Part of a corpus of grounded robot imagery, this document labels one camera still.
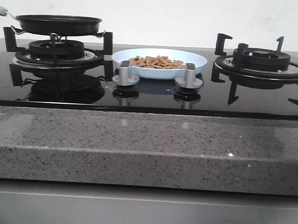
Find black pan support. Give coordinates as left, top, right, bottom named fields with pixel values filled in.
left=3, top=26, right=113, bottom=70
left=211, top=33, right=298, bottom=105

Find brown meat pieces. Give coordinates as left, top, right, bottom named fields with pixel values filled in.
left=129, top=56, right=185, bottom=70

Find silver right stove knob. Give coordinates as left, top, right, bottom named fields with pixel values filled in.
left=175, top=63, right=204, bottom=89

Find black glass cooktop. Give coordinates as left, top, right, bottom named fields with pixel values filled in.
left=0, top=39, right=298, bottom=120

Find black frying pan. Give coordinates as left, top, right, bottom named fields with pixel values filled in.
left=14, top=15, right=102, bottom=37

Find black right pan support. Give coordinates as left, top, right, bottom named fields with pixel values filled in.
left=211, top=33, right=298, bottom=105

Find light blue plate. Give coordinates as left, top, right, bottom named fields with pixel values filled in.
left=112, top=48, right=207, bottom=80

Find black right gas burner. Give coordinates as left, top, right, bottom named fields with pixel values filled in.
left=242, top=48, right=291, bottom=72

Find silver left stove knob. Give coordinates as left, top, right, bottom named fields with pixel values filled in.
left=112, top=60, right=140, bottom=86

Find black left pan support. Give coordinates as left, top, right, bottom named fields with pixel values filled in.
left=3, top=26, right=113, bottom=70

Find black gas burner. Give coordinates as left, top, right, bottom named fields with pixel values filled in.
left=242, top=48, right=291, bottom=72
left=28, top=40, right=85, bottom=61

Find grey cabinet front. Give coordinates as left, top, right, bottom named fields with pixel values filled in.
left=0, top=179, right=298, bottom=224

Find wire pan trivet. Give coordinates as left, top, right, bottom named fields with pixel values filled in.
left=10, top=25, right=106, bottom=41

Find silver stove knob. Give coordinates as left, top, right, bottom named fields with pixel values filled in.
left=175, top=63, right=204, bottom=89
left=112, top=60, right=140, bottom=86

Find black left gas burner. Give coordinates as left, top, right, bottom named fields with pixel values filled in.
left=28, top=40, right=85, bottom=61

